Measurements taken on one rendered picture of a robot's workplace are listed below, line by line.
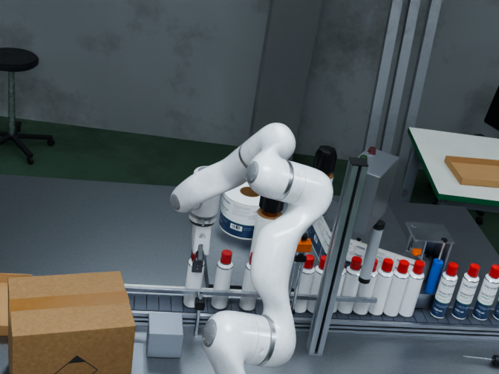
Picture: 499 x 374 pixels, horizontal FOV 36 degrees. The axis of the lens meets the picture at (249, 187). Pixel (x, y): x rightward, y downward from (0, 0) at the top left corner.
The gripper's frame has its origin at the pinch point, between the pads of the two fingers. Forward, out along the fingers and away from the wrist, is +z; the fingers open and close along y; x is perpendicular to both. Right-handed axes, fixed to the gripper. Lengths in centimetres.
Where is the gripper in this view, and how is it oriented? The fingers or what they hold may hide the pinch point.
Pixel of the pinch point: (196, 261)
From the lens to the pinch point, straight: 238.5
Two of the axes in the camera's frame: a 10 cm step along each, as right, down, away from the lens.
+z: -1.4, 8.7, 4.8
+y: -1.1, -4.9, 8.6
